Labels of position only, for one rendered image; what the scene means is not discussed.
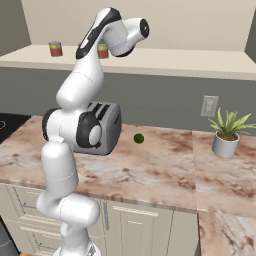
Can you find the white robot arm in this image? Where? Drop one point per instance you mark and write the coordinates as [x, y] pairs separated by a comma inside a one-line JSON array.
[[78, 83]]

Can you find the dark grey appliance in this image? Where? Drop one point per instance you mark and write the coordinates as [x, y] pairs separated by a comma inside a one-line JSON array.
[[6, 238]]

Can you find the grey wall outlet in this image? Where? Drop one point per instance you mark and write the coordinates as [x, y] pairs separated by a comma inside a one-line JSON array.
[[209, 106]]

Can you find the silver toaster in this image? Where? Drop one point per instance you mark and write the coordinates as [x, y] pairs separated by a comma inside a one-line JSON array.
[[108, 130]]

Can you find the beige narrow cupboard door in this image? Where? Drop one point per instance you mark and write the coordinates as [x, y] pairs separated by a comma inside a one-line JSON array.
[[185, 235]]

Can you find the beige drawer front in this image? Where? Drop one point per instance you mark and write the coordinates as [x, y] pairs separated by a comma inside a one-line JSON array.
[[36, 230], [26, 200]]

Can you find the black hob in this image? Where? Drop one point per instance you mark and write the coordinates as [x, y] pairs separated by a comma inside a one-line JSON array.
[[10, 125]]

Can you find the red and yellow can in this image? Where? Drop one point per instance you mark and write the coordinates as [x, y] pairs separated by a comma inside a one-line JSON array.
[[103, 52], [56, 50]]

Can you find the green lime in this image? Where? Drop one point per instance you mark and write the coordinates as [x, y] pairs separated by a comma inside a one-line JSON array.
[[138, 138]]

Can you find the beige open cabinet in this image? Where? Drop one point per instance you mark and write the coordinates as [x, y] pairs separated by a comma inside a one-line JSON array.
[[186, 61]]

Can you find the potted plant in white pot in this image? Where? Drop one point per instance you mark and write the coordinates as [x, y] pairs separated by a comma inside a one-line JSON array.
[[225, 144]]

